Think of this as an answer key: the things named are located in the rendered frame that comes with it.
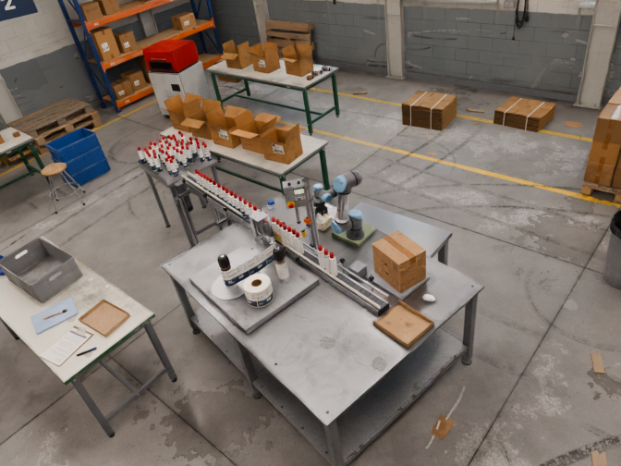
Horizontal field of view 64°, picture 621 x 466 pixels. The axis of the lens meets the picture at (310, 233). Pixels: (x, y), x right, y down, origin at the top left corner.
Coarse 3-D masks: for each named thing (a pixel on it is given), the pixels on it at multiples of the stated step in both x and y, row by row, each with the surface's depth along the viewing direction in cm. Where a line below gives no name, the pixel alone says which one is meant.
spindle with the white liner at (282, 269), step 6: (276, 246) 361; (276, 252) 356; (282, 252) 358; (276, 258) 359; (282, 258) 360; (276, 264) 363; (282, 264) 362; (276, 270) 369; (282, 270) 365; (282, 276) 369; (288, 276) 372; (282, 282) 373
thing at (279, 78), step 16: (224, 64) 841; (256, 80) 773; (272, 80) 746; (288, 80) 736; (304, 80) 727; (320, 80) 736; (240, 96) 875; (304, 96) 722; (336, 96) 775; (336, 112) 790
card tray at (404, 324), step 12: (396, 312) 340; (408, 312) 339; (384, 324) 333; (396, 324) 332; (408, 324) 330; (420, 324) 329; (432, 324) 325; (396, 336) 324; (408, 336) 323; (420, 336) 321
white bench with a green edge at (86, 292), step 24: (48, 240) 479; (0, 288) 429; (72, 288) 415; (96, 288) 411; (0, 312) 404; (24, 312) 400; (144, 312) 380; (24, 336) 378; (48, 336) 374; (96, 336) 367; (120, 336) 364; (72, 360) 352; (96, 360) 351; (168, 360) 410; (72, 384) 347; (144, 384) 402; (96, 408) 369; (120, 408) 388
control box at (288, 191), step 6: (288, 180) 373; (294, 180) 372; (300, 180) 370; (294, 186) 366; (300, 186) 366; (288, 192) 368; (306, 192) 369; (288, 198) 371; (294, 198) 371; (288, 204) 374; (294, 204) 374; (300, 204) 375; (306, 204) 376
